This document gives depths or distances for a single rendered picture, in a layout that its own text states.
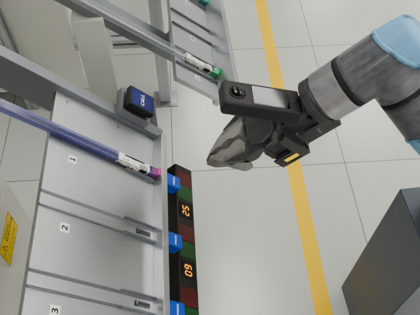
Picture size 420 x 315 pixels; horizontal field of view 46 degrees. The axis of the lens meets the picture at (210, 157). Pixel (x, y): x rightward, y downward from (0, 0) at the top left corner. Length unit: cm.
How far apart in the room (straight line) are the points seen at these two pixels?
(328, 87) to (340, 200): 105
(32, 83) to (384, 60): 50
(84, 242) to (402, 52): 47
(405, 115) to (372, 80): 7
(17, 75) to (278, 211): 106
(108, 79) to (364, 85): 59
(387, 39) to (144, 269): 45
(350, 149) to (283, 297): 61
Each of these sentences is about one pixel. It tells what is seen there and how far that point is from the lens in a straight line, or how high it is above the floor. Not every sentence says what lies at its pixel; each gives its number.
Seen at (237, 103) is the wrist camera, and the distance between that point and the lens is 66.
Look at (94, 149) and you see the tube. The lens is 75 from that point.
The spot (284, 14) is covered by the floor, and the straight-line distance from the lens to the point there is 229.
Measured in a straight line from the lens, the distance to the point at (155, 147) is 85.
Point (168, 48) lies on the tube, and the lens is 90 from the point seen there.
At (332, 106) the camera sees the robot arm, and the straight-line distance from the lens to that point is 67.
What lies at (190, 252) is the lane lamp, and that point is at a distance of 82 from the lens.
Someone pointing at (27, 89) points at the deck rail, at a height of 86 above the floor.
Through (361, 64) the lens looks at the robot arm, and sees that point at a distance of 65.
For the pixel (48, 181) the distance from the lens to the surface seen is 69.
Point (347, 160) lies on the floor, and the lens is 178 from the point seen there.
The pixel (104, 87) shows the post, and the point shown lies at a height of 63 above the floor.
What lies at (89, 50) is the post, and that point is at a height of 74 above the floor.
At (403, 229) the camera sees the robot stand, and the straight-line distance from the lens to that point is 109.
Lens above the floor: 140
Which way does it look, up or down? 55 degrees down
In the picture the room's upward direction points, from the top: straight up
